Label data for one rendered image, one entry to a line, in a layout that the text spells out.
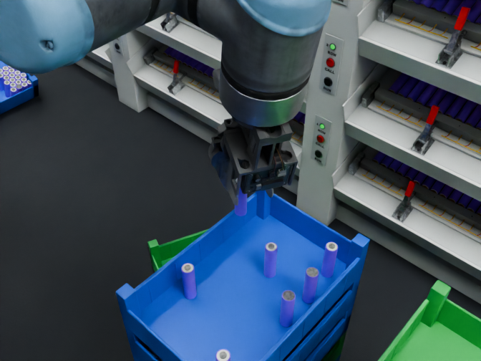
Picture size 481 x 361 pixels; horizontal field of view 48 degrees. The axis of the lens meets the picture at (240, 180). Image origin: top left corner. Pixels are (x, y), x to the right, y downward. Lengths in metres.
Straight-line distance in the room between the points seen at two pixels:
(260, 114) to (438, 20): 0.54
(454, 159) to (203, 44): 0.64
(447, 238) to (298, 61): 0.76
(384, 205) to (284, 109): 0.71
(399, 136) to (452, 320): 0.42
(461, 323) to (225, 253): 0.35
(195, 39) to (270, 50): 0.90
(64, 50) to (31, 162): 1.18
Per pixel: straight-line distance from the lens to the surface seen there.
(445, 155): 1.07
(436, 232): 1.19
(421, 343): 0.80
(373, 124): 1.11
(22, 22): 0.42
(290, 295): 0.73
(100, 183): 1.48
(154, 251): 1.20
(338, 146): 1.16
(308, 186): 1.29
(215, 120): 1.41
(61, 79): 1.91
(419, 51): 0.99
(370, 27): 1.03
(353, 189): 1.24
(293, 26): 0.46
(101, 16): 0.44
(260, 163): 0.60
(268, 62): 0.48
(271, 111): 0.53
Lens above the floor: 0.99
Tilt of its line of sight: 44 degrees down
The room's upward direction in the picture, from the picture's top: straight up
